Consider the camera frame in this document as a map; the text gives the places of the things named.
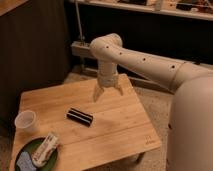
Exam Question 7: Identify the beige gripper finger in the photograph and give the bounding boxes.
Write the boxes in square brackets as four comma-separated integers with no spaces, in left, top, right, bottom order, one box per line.
[93,84,104,102]
[115,83,124,96]

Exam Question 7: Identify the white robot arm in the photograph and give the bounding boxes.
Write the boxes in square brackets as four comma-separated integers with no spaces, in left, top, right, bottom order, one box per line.
[90,33,213,171]

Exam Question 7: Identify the black striped rectangular block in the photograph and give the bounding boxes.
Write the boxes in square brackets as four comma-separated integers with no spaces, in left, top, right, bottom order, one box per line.
[66,108,93,126]

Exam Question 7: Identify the wooden low table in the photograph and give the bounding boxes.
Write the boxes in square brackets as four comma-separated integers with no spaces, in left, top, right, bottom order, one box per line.
[12,74,161,171]

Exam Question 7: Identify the white shelf board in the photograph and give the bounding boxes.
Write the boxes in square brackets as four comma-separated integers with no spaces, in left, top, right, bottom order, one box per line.
[69,0,213,21]

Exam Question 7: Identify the clear plastic cup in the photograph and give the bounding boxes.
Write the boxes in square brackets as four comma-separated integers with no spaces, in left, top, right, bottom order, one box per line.
[14,110,37,134]

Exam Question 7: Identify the white wrapped snack package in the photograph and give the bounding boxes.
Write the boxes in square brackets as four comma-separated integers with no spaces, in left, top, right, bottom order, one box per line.
[32,133,59,167]

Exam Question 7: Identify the metal vertical pole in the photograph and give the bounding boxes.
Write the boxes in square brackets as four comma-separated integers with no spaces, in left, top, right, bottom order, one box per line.
[74,0,84,44]

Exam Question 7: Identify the dark green plate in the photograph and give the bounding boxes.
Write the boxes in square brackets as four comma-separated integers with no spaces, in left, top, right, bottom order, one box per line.
[14,138,58,171]

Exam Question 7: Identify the blue cloth piece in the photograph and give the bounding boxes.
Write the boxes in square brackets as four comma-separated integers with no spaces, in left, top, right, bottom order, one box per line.
[17,152,36,171]

